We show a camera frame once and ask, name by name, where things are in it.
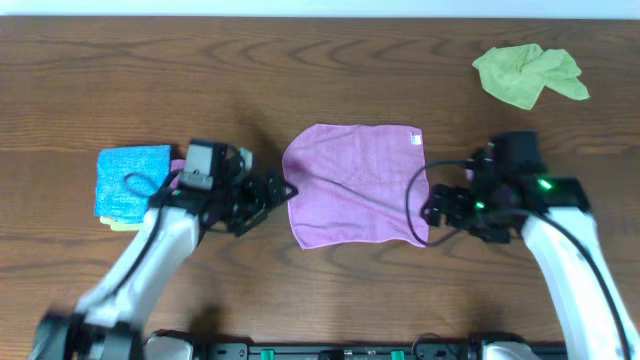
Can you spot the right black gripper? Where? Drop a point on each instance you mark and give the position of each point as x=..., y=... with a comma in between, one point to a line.
x=454, y=217

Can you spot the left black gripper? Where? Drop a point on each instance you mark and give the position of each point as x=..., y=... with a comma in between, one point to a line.
x=255, y=198

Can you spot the purple microfiber cloth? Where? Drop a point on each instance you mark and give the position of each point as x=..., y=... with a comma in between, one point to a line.
x=352, y=183

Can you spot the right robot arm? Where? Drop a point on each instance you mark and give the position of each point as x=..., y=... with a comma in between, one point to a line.
x=553, y=217

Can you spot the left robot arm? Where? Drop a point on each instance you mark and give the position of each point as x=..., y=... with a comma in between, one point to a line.
x=108, y=321

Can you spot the folded purple cloth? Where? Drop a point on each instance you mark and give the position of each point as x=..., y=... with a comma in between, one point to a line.
x=176, y=166

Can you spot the folded blue cloth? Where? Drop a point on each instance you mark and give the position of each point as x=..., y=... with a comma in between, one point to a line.
x=126, y=178

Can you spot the folded yellow-green cloth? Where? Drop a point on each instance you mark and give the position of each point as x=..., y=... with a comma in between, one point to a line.
x=118, y=226

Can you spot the green microfiber cloth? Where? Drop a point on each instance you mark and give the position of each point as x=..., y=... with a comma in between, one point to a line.
x=517, y=75

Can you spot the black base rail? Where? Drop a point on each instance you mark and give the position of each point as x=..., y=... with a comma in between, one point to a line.
x=167, y=344

